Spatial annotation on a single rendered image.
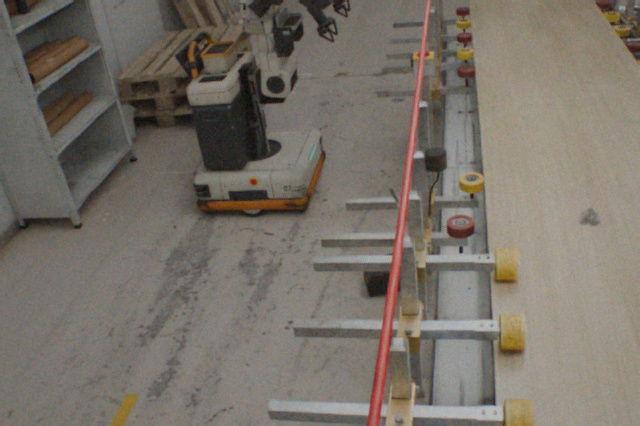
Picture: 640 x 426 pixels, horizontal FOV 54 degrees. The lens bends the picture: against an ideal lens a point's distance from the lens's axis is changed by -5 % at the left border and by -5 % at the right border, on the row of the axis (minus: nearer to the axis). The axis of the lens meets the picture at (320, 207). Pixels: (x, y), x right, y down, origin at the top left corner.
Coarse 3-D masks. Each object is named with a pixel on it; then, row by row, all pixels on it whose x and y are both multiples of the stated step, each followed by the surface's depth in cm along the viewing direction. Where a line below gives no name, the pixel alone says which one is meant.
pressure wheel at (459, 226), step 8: (456, 216) 191; (464, 216) 190; (448, 224) 188; (456, 224) 188; (464, 224) 187; (472, 224) 187; (448, 232) 189; (456, 232) 186; (464, 232) 186; (472, 232) 187
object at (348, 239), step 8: (320, 240) 199; (328, 240) 198; (336, 240) 198; (344, 240) 197; (352, 240) 197; (360, 240) 196; (368, 240) 196; (376, 240) 195; (384, 240) 195; (392, 240) 194; (432, 240) 192; (440, 240) 191; (448, 240) 191; (456, 240) 190; (464, 240) 190
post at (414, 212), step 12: (420, 192) 163; (408, 204) 162; (420, 204) 162; (408, 216) 164; (420, 216) 163; (408, 228) 166; (420, 228) 165; (420, 240) 167; (420, 288) 175; (420, 300) 177
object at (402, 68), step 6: (384, 66) 324; (390, 66) 323; (396, 66) 322; (402, 66) 321; (408, 66) 321; (444, 66) 317; (450, 66) 316; (456, 66) 316; (384, 72) 324; (390, 72) 323; (396, 72) 323; (402, 72) 322
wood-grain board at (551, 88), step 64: (512, 0) 380; (576, 0) 366; (512, 64) 291; (576, 64) 282; (512, 128) 236; (576, 128) 230; (512, 192) 199; (576, 192) 194; (576, 256) 168; (576, 320) 148; (512, 384) 135; (576, 384) 132
